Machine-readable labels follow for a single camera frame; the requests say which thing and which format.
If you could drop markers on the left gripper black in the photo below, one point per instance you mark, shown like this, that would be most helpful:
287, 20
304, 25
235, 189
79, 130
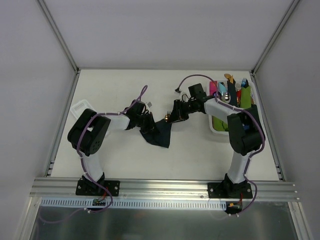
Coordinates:
150, 122

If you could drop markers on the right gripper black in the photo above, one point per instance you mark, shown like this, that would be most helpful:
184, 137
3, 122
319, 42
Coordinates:
177, 111

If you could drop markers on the dark navy paper napkin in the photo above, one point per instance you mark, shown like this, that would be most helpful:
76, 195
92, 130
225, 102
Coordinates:
162, 137

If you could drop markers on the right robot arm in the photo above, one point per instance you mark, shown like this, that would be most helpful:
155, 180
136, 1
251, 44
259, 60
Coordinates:
245, 134

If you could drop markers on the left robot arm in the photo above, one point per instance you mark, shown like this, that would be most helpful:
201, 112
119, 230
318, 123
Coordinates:
88, 133

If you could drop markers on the pink napkin roll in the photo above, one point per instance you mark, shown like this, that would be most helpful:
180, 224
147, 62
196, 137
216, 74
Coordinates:
213, 88

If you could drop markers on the middle green napkin roll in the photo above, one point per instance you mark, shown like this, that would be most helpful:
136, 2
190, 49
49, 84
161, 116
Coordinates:
225, 126

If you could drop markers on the light blue napkin roll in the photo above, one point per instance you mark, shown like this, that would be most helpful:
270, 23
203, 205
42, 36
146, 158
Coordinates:
221, 88

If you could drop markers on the dark navy napkin roll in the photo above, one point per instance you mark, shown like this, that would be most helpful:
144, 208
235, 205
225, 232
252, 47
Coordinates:
231, 88

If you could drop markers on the tall green napkin roll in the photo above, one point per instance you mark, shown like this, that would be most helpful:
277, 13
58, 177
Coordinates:
245, 98

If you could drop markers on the silver spoon in bin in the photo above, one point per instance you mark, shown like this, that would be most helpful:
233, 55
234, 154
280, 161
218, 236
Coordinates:
226, 97

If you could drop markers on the large white storage bin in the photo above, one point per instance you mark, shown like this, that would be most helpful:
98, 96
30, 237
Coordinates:
238, 89

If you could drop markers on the blue fork in bin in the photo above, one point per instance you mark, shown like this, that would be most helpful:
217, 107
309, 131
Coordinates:
244, 83

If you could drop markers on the aluminium mounting rail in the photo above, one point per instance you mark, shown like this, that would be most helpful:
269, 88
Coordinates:
146, 189

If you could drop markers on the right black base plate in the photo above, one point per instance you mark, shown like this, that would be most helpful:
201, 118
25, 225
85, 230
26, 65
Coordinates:
225, 190

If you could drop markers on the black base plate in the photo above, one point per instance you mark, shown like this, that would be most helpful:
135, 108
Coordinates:
225, 190
112, 187

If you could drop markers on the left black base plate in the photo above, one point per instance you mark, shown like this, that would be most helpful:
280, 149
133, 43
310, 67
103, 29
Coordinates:
112, 187

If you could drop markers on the white slotted cable duct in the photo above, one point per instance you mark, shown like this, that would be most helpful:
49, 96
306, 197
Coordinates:
149, 204

